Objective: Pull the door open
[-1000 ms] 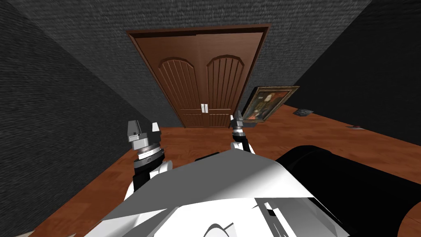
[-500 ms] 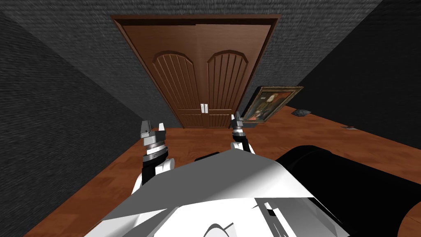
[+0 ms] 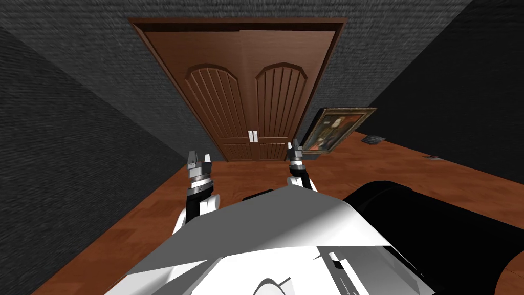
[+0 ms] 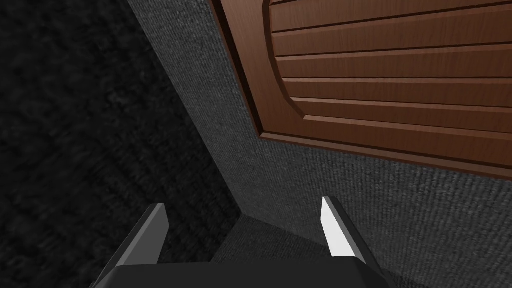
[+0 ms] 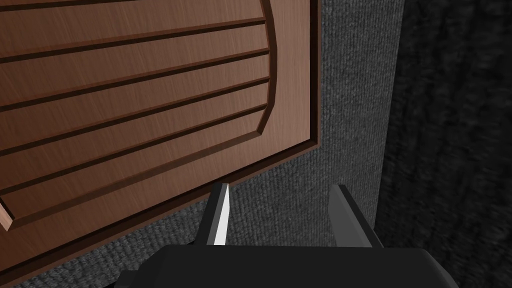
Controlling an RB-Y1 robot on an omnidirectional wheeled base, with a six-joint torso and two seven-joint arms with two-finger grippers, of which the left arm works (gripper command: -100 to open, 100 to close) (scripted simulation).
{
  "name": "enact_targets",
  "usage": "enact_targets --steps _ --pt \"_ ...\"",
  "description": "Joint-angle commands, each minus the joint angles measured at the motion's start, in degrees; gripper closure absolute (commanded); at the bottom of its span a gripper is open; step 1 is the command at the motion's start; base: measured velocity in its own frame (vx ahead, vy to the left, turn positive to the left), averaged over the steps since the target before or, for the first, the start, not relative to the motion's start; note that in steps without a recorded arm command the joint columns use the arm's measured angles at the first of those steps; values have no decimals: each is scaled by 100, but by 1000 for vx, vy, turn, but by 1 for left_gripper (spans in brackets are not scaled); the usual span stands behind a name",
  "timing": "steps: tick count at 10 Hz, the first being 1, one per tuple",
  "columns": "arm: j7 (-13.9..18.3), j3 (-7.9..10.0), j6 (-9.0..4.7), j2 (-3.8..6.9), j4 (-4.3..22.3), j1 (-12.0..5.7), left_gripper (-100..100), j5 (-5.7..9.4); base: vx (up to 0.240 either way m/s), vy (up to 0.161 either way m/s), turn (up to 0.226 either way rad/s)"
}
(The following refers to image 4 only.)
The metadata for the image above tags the brown wooden door leaf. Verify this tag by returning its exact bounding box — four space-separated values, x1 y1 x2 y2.
209 0 512 182

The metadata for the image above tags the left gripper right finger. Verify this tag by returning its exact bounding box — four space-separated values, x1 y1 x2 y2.
320 195 387 277

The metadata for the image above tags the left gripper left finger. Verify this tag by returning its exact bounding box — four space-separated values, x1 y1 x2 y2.
94 203 169 286

